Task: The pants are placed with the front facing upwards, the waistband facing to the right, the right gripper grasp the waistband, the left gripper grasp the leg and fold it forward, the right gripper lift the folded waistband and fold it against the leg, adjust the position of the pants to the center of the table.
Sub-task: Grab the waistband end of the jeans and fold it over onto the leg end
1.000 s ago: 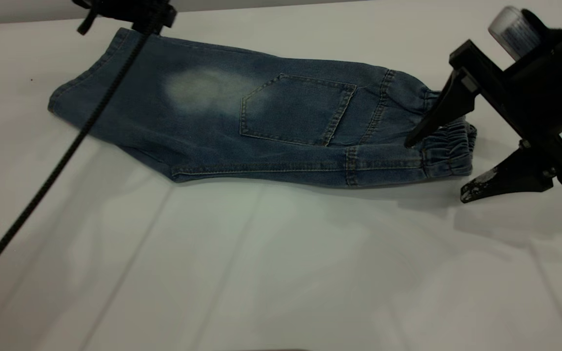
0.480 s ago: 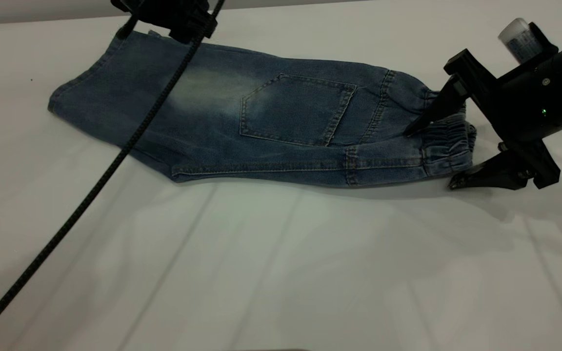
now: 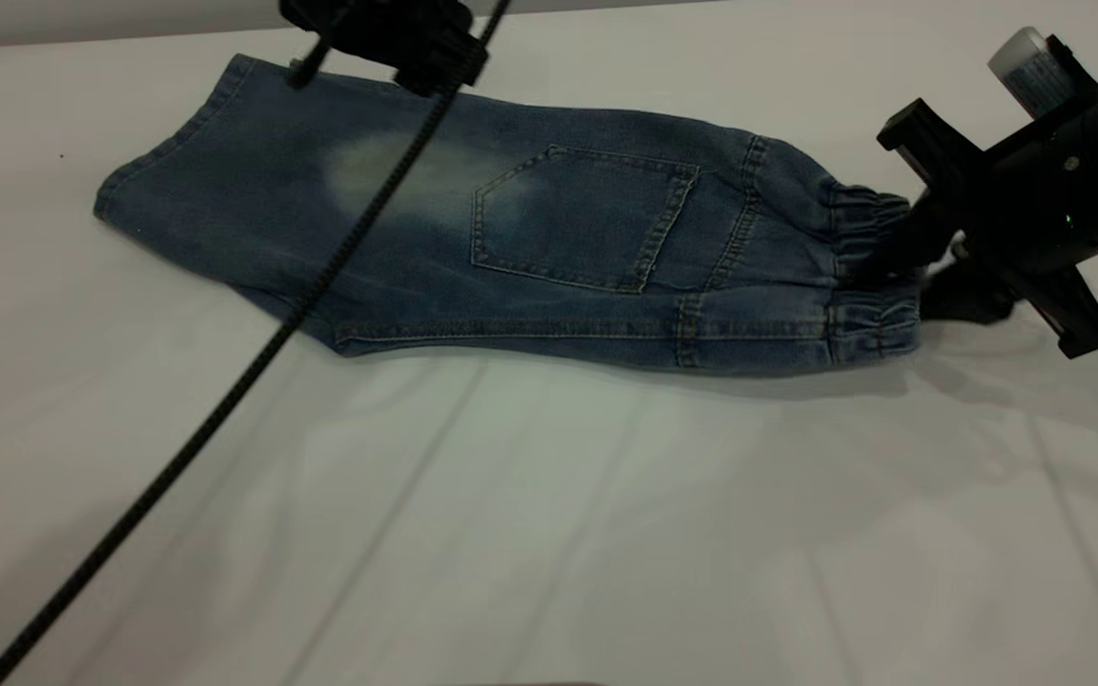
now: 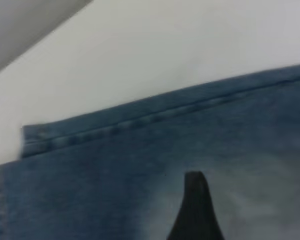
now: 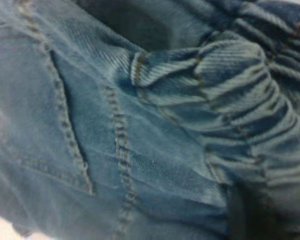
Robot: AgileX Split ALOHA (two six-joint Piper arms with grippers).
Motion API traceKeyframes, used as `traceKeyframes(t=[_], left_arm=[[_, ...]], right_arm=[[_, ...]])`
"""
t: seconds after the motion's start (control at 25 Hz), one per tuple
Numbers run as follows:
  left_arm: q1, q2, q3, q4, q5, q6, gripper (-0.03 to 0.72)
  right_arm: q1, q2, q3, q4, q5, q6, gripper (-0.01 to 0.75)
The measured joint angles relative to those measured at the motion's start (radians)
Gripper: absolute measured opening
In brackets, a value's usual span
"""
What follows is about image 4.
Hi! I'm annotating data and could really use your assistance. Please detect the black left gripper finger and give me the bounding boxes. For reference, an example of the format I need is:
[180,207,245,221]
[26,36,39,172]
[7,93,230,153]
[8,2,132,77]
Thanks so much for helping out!
[166,171,226,240]

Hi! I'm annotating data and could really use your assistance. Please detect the blue denim jeans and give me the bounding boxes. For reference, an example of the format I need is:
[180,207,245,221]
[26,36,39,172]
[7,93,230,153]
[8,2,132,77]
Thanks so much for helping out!
[0,62,300,240]

